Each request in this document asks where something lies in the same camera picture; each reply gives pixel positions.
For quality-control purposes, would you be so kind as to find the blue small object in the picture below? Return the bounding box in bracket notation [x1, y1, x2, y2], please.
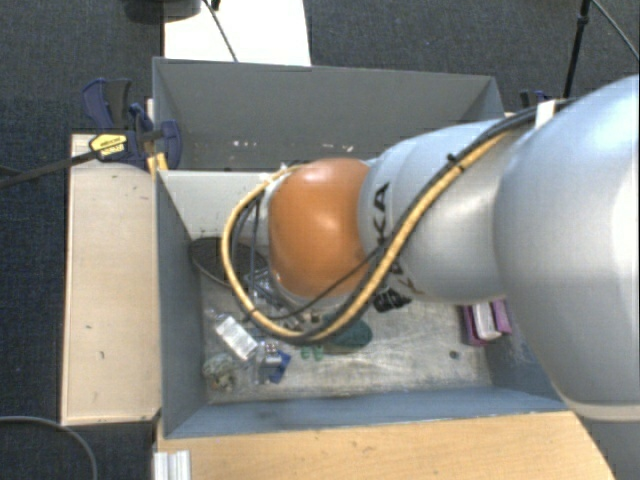
[269, 349, 293, 384]

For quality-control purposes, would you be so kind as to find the clear plastic bottle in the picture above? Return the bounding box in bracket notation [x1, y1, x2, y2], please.
[205, 309, 262, 364]

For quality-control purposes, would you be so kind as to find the dark green rounded object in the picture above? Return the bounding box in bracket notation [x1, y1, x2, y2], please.
[323, 319, 374, 355]

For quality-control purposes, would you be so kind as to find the black round mesh disc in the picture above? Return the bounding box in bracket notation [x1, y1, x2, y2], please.
[188, 236, 274, 290]

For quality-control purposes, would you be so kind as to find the pale wood flat board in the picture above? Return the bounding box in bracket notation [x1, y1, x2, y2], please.
[59, 134, 164, 427]

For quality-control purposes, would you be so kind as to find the purple and white box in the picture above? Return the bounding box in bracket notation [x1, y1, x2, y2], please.
[458, 298, 514, 348]

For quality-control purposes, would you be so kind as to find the grey metal bin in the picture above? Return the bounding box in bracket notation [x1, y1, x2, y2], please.
[151, 56, 571, 440]

